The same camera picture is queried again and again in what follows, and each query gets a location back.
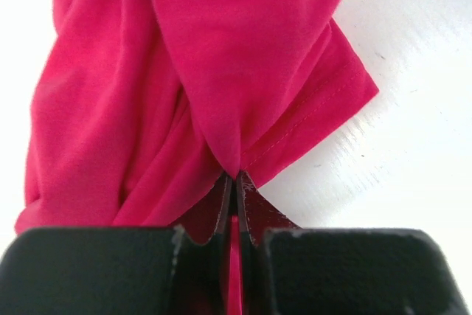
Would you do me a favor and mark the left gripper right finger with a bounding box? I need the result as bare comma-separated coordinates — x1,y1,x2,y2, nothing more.
236,172,468,314

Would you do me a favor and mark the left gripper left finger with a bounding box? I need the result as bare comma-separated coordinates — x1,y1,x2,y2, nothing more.
1,176,232,314

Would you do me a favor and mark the pink t shirt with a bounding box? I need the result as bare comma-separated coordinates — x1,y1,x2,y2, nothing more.
15,0,378,314

